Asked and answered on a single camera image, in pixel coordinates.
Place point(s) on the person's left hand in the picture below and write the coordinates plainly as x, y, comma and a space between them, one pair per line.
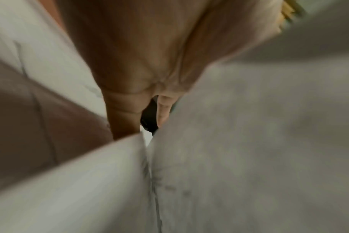
148, 45

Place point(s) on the white panel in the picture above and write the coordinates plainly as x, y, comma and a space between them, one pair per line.
249, 136

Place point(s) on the black computer monitor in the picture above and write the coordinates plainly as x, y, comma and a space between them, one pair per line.
148, 118

